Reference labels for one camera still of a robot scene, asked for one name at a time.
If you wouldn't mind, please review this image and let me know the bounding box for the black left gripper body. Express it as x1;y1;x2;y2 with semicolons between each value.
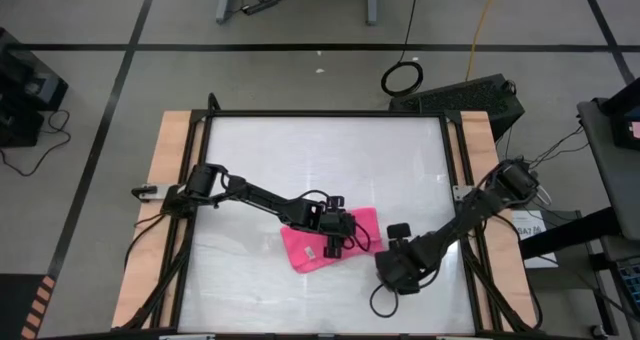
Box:
317;205;351;249

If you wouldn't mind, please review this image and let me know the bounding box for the thin black floor cable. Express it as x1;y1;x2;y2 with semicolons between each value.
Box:
0;109;72;178

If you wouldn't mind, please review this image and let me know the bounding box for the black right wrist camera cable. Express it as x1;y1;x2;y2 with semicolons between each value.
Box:
368;281;401;319

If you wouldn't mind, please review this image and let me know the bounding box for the black left wrist camera cable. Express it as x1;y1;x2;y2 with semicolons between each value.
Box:
344;219;372;254

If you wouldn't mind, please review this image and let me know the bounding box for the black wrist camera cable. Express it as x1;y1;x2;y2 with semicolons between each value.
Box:
368;281;401;319
344;219;372;254

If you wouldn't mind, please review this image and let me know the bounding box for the white paper label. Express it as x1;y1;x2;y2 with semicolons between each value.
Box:
509;208;559;270

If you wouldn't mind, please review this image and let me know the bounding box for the grey side table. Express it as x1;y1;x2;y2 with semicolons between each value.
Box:
577;97;640;241

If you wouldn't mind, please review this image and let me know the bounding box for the black hanging cable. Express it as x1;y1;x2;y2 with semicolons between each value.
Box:
380;0;425;99

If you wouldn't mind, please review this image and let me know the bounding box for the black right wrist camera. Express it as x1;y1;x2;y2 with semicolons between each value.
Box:
375;252;402;286

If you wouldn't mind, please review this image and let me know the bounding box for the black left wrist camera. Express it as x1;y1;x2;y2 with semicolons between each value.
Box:
335;212;357;237

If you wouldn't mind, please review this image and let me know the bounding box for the grey desk leg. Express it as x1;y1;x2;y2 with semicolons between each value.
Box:
215;0;239;25
366;0;384;27

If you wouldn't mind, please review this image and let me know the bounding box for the black perforated computer case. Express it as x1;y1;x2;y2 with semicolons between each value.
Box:
388;73;526;142

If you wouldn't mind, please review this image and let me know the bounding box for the black table frame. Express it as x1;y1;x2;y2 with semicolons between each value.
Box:
124;92;544;334

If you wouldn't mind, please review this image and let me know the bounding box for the black power strip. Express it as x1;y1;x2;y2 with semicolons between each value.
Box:
241;0;281;16

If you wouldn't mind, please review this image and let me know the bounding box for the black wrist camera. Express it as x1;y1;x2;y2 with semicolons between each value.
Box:
335;212;357;237
375;252;402;286

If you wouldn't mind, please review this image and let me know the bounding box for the black keyboard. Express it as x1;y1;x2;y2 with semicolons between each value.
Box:
617;259;640;306

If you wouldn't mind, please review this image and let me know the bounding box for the black equipment stack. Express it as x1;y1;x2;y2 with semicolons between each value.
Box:
0;27;70;149

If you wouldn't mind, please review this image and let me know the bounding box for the yellow hanging cable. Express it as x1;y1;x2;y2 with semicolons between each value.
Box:
465;0;501;82

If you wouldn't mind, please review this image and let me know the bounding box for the black device with pink screen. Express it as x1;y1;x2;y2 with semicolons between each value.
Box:
599;77;640;151

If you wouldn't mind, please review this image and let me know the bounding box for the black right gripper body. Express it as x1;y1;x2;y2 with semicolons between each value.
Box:
389;234;439;296

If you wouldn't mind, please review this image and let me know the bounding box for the pink terry towel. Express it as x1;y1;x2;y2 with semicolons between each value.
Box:
279;206;385;275

